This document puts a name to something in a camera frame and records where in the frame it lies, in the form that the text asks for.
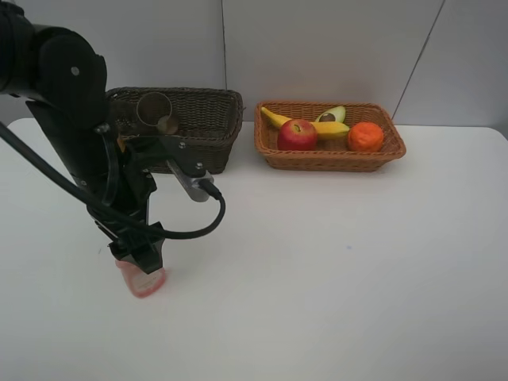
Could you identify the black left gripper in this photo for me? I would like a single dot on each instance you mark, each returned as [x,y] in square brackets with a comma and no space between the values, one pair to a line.
[126,189]

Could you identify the pink liquid bottle white cap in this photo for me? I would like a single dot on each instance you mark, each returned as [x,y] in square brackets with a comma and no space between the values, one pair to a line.
[140,284]

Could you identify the brown translucent plastic cup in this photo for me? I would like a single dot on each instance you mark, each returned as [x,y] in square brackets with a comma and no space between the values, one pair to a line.
[155,109]

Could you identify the red apple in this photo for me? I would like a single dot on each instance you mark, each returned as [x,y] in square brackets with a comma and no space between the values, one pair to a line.
[297,135]

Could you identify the yellow banana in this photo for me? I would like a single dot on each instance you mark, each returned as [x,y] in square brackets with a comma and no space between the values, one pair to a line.
[325,130]

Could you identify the halved avocado with pit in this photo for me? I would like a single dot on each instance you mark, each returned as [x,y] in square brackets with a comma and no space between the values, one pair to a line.
[335,114]

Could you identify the peeled orange tangerine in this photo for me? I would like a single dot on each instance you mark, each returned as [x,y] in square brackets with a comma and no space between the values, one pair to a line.
[365,137]

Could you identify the purple translucent plastic cup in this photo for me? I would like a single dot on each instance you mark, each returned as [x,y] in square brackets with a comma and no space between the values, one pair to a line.
[123,115]

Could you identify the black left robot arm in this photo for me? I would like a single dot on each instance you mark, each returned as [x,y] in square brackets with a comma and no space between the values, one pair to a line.
[63,81]

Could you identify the dark brown wicker basket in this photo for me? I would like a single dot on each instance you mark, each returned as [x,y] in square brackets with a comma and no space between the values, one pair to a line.
[209,120]

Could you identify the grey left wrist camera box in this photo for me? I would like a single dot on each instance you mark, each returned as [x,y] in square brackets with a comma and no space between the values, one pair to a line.
[146,154]

